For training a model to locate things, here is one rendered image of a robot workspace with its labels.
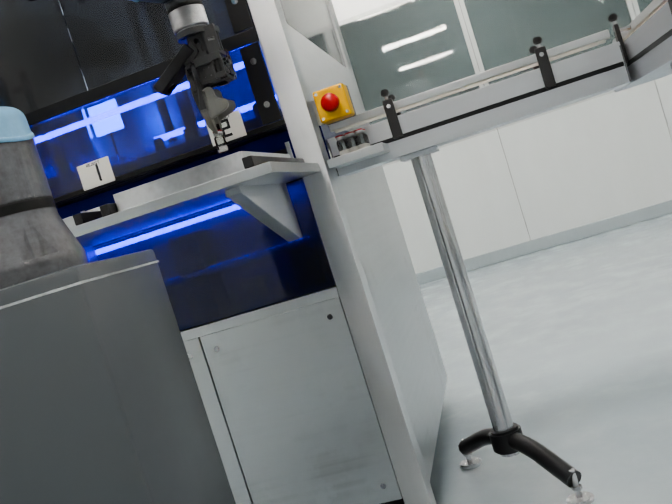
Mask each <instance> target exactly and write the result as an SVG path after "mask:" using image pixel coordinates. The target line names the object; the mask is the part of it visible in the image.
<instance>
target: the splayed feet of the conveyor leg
mask: <svg viewBox="0 0 672 504"><path fill-rule="evenodd" d="M513 425H514V426H513V427H512V428H511V429H509V430H507V431H503V432H495V431H494V430H493V428H485V429H482V430H480V431H478V432H476V433H474V434H472V435H470V436H469V437H467V438H464V439H461V441H460V443H459V445H458V447H459V451H460V452H461V453H462V454H463V456H464V457H466V459H465V460H463V461H461V463H460V464H459V465H460V468H461V469H463V470H470V469H474V468H476V467H478V466H479V465H480V464H481V459H480V458H478V457H471V455H472V453H473V452H475V451H477V450H478V449H480V448H482V447H484V446H487V445H492V448H493V451H494V452H495V453H497V454H499V455H509V454H513V453H516V452H518V451H519V452H520V453H522V454H524V455H526V456H528V457H529V458H531V459H532V460H533V461H535V462H536V463H537V464H539V465H540V466H541V467H543V468H544V469H545V470H547V471H548V472H549V473H551V474H552V475H553V476H554V477H556V478H557V479H558V480H560V481H561V482H562V483H564V484H565V485H566V486H568V487H570V488H571V489H572V491H575V493H573V494H571V495H569V496H568V498H567V499H566V502H567V504H591V503H593V501H594V500H595V497H594V495H593V494H592V493H590V492H588V491H581V489H582V488H583V487H582V484H579V482H580V480H581V476H582V475H581V473H580V471H578V470H577V469H575V468H574V467H573V466H571V465H570V464H569V463H567V462H566V461H564V460H563V459H562V458H560V457H559V456H558V455H556V454H555V453H554V452H552V451H551V450H549V449H548V448H547V447H545V446H544V445H542V444H541V443H539V442H537V441H536V440H534V439H532V438H530V437H528V436H526V435H523V433H522V429H521V426H520V425H519V424H517V423H514V422H513Z"/></svg>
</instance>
